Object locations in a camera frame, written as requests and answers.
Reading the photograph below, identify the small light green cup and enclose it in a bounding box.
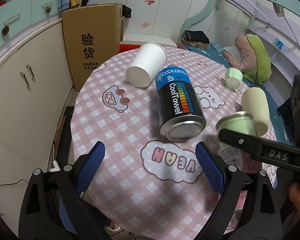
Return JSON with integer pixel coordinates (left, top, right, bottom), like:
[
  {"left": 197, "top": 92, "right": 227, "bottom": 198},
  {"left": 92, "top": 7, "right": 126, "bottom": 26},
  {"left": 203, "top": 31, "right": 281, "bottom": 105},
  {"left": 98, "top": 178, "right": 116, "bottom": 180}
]
[{"left": 225, "top": 67, "right": 243, "bottom": 90}]

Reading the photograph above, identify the black cable on floor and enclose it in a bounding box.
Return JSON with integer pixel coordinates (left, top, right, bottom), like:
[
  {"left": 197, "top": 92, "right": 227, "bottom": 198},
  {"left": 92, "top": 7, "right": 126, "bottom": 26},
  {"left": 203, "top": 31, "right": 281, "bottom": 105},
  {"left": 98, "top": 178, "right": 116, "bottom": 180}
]
[{"left": 0, "top": 178, "right": 30, "bottom": 187}]

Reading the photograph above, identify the person's right hand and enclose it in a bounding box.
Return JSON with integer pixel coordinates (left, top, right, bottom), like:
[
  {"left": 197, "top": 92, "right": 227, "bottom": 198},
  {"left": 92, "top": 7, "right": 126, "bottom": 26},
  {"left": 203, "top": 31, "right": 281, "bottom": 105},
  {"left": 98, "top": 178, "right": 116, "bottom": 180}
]
[{"left": 289, "top": 183, "right": 300, "bottom": 221}]

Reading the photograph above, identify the brown cardboard box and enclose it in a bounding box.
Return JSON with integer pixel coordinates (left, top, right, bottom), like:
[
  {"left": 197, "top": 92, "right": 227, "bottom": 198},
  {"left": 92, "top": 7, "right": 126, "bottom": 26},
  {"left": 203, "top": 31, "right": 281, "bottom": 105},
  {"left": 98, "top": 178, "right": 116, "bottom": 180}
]
[{"left": 62, "top": 3, "right": 122, "bottom": 91}]

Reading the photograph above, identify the mint drawer unit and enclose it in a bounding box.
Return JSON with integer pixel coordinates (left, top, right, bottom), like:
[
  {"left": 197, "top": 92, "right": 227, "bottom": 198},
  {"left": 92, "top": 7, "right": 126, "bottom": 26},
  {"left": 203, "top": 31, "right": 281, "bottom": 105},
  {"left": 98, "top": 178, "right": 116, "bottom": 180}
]
[{"left": 0, "top": 0, "right": 58, "bottom": 47}]

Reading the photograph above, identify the white paper cup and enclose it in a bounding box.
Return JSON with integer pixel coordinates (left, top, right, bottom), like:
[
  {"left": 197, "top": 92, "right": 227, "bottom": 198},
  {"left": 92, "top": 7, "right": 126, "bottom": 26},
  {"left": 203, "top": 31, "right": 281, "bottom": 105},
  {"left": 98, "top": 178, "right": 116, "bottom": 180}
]
[{"left": 126, "top": 42, "right": 167, "bottom": 88}]

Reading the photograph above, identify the pink green can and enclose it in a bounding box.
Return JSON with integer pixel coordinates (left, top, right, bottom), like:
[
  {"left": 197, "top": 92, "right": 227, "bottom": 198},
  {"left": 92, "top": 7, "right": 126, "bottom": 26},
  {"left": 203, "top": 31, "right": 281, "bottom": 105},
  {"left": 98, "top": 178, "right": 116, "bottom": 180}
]
[{"left": 216, "top": 111, "right": 262, "bottom": 173}]

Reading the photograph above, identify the green pillow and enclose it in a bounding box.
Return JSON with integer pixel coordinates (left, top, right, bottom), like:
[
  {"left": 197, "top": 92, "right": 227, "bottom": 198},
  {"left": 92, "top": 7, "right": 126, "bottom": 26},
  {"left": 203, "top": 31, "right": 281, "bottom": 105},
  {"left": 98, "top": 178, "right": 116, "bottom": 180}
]
[{"left": 243, "top": 34, "right": 272, "bottom": 86}]

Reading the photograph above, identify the white curved cabinet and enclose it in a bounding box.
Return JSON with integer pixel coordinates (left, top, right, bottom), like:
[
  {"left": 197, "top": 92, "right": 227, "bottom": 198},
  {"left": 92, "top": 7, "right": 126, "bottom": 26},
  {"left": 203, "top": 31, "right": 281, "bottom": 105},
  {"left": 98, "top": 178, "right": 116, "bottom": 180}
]
[{"left": 0, "top": 20, "right": 73, "bottom": 232}]

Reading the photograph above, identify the folded dark clothes pile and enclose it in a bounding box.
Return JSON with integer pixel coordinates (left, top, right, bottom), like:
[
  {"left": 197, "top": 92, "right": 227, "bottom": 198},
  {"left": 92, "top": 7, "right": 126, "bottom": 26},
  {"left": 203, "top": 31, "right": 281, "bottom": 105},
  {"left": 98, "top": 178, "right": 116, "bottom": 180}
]
[{"left": 181, "top": 30, "right": 210, "bottom": 49}]

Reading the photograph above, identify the pale yellow-green cup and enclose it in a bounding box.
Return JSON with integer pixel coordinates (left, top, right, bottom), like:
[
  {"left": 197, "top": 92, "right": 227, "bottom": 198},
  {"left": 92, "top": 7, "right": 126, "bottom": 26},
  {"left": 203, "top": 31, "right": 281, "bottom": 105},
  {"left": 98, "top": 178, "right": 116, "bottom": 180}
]
[{"left": 241, "top": 87, "right": 270, "bottom": 137}]

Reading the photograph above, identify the black bag on box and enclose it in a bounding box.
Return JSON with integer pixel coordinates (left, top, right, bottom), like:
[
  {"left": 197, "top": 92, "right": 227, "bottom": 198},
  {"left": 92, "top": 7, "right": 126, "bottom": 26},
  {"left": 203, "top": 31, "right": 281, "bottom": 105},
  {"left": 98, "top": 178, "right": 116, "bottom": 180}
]
[{"left": 122, "top": 4, "right": 132, "bottom": 18}]

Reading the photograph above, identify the pink checkered tablecloth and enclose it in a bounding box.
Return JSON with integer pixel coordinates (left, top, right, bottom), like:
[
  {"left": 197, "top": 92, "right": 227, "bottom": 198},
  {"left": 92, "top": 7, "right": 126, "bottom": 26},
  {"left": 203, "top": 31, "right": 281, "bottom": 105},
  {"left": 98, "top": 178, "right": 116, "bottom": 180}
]
[{"left": 70, "top": 45, "right": 278, "bottom": 240}]

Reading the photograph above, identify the lilac bed headboard shelf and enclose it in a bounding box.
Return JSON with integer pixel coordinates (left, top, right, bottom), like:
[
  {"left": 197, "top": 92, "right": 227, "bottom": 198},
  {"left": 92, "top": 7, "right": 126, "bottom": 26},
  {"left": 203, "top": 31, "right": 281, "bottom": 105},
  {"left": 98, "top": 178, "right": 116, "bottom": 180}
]
[{"left": 228, "top": 0, "right": 300, "bottom": 83}]

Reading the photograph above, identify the blue black CoolTowel can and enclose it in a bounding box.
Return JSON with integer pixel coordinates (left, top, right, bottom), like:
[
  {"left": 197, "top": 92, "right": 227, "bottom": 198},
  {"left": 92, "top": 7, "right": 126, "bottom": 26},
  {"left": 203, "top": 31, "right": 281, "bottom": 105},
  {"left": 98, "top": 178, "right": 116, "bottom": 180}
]
[{"left": 155, "top": 66, "right": 206, "bottom": 141}]

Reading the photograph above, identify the white wardrobe with butterflies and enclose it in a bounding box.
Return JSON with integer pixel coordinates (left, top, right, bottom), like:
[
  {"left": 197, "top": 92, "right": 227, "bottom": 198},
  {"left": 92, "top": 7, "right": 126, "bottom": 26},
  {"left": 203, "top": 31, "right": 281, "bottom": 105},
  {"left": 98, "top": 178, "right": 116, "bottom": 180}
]
[{"left": 89, "top": 0, "right": 209, "bottom": 42}]

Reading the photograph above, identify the pink pillow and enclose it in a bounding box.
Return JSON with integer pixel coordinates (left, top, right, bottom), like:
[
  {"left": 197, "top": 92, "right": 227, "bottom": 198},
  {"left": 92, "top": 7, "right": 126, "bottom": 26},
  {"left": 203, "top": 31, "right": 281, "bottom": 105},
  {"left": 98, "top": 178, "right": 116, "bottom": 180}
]
[{"left": 223, "top": 35, "right": 257, "bottom": 73}]

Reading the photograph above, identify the red item behind table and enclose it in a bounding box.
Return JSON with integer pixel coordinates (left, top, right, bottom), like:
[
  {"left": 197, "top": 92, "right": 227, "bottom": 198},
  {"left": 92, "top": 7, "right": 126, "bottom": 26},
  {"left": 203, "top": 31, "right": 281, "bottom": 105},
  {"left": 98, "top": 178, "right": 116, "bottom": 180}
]
[{"left": 119, "top": 44, "right": 141, "bottom": 53}]

